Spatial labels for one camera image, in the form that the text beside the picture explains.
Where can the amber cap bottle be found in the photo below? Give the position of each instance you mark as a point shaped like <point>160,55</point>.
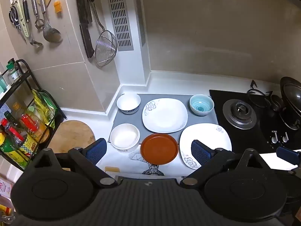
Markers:
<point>17,107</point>

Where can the steel bottle opener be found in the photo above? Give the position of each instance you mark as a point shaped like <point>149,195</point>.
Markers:
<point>34,4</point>

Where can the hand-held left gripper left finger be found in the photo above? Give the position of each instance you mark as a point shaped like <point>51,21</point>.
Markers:
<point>97,150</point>

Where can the steel gas burner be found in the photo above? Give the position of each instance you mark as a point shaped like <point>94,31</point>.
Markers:
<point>239,113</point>

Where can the grey counter mat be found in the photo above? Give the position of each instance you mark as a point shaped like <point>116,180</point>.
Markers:
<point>130,119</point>

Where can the steel ladle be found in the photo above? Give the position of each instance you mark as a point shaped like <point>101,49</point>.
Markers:
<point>52,35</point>

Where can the black pan support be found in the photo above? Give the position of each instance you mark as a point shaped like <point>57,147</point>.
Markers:
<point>258,92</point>

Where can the black kitchen knife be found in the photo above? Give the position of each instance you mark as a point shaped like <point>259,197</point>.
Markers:
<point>86,41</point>

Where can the white stove knob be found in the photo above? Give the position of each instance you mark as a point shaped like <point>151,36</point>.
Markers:
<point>274,139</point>
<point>285,137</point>

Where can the brown round plate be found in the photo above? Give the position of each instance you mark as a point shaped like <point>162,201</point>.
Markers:
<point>159,148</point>

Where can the yellow label seasoning box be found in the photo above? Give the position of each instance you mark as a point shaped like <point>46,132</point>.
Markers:
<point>28,144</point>

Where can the narrow white vent grille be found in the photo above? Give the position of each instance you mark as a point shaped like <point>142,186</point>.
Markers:
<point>140,16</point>

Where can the black glass gas stove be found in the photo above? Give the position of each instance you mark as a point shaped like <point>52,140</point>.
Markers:
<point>218,103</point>

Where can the round wooden cutting board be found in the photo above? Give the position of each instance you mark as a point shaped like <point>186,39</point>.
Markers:
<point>70,134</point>

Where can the green bottle yellow cap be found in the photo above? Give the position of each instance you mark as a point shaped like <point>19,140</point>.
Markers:
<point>7,147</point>

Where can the red cap sauce bottle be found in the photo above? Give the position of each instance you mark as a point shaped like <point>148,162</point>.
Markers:
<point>11,133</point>

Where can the dark bottle green top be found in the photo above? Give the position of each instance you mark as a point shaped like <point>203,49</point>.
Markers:
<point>9,118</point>

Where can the white square plate floral print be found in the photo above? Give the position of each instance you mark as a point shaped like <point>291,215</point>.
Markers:
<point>207,136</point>
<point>164,116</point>

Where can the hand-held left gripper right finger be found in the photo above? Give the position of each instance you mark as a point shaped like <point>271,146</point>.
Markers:
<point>199,153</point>

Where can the teal glass jar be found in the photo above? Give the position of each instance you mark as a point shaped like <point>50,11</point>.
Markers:
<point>2,82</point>

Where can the green snack packet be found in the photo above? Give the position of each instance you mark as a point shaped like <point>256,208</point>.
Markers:
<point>49,104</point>

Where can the green white peeler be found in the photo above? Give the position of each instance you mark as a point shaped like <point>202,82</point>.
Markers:
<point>24,27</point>

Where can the yellow snack packet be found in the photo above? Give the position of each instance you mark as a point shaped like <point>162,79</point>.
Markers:
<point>38,104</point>

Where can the orange silicone brush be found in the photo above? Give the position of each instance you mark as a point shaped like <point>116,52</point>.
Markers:
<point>58,7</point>

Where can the black wok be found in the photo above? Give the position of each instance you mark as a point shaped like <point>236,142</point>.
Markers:
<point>291,94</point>

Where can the green cap spice jar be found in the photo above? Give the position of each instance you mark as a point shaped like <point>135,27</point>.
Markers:
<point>12,71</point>

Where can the yellow red package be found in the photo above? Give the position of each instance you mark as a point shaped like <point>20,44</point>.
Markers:
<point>6,209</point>

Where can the teal ceramic bowl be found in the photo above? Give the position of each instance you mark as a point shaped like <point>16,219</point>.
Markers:
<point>201,104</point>

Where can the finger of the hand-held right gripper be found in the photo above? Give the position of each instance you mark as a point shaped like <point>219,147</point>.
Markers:
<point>287,155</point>

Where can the plain white bowl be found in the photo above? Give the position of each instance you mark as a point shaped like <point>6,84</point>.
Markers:
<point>124,136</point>

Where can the white bowl blue patterned rim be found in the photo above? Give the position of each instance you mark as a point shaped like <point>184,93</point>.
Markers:
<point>128,102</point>

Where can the red white package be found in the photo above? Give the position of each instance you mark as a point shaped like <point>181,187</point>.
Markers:
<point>4,186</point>

